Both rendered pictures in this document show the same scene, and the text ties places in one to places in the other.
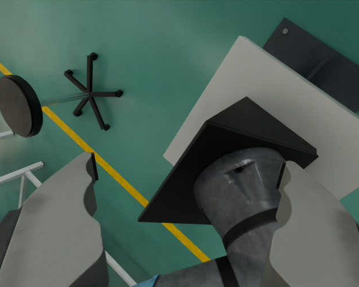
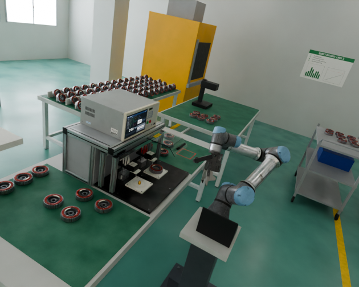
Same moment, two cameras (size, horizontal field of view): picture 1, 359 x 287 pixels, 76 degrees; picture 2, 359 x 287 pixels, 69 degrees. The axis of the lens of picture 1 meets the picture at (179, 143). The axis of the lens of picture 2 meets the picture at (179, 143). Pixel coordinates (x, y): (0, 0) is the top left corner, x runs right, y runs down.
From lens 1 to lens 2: 1.57 m
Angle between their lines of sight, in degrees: 90
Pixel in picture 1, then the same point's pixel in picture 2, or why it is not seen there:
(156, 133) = not seen: outside the picture
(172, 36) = not seen: outside the picture
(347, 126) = (197, 213)
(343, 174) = not seen: hidden behind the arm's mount
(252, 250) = (221, 196)
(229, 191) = (215, 205)
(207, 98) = (199, 240)
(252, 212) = (216, 201)
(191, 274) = (229, 197)
